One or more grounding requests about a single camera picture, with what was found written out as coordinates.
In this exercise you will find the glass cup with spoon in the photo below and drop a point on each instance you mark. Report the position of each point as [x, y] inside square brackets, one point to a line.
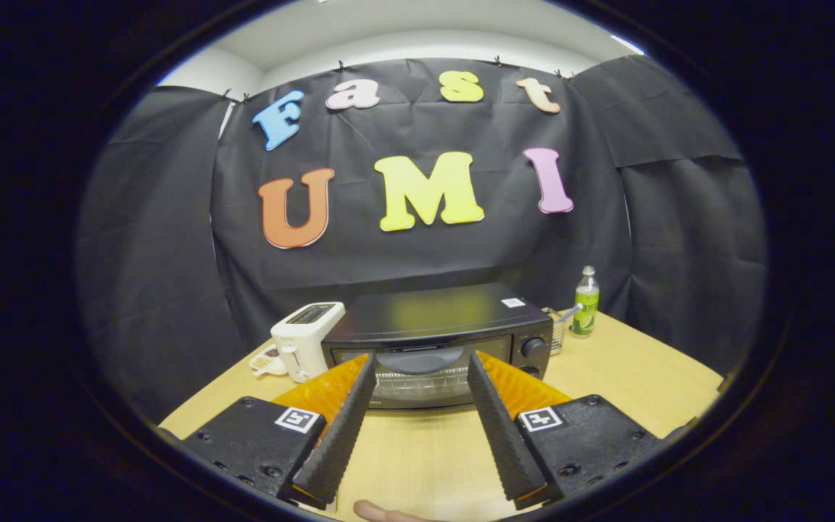
[559, 333]

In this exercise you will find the small white dish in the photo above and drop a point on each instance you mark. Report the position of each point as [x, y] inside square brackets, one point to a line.
[267, 361]

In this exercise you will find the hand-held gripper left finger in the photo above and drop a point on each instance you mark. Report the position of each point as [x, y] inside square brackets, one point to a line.
[338, 435]

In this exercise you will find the white toaster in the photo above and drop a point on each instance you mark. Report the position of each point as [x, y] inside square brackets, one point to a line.
[305, 341]

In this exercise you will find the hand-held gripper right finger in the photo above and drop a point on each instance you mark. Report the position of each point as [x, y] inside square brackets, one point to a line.
[504, 435]

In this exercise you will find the black toaster oven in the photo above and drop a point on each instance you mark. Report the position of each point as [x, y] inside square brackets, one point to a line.
[432, 312]

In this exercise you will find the green label bottle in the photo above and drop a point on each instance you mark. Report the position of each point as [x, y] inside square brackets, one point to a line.
[586, 308]

